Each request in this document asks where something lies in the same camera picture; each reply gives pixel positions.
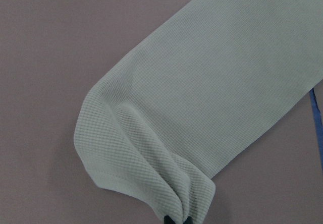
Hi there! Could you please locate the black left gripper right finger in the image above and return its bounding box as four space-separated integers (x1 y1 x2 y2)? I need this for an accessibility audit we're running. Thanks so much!
183 216 193 224

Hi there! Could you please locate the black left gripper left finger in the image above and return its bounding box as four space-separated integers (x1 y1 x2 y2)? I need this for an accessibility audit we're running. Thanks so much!
164 215 174 224

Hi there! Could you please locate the olive green long-sleeve shirt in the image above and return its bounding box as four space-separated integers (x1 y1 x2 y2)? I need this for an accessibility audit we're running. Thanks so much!
74 0 322 223

